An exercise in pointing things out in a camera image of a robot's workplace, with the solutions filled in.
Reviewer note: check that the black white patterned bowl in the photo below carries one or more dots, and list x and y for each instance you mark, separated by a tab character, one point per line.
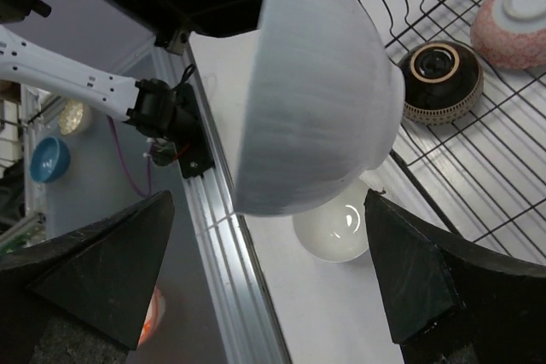
510	33

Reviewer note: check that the aluminium mounting rail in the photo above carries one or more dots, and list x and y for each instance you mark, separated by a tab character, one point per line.
218	309

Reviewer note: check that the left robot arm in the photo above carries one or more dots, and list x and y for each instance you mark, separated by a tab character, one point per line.
154	108

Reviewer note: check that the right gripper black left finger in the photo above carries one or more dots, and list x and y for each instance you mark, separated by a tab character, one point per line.
83	297

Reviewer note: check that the black wire dish rack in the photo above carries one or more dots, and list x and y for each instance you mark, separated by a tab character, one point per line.
483	174

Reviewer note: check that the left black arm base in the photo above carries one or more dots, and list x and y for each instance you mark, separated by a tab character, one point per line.
188	148

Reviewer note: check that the grey white bowl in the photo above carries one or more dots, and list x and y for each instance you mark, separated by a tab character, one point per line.
323	106

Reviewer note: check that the cream textured bowl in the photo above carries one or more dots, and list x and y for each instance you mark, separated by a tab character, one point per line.
75	118

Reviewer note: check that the brown bowl beige inside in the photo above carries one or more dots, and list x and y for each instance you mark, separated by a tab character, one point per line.
443	82

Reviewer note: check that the orange white patterned bowl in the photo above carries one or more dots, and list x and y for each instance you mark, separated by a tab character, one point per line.
155	313

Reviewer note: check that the blue bowl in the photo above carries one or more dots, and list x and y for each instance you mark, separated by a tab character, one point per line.
50	160

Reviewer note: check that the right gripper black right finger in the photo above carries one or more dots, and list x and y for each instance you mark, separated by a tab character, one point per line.
448	300

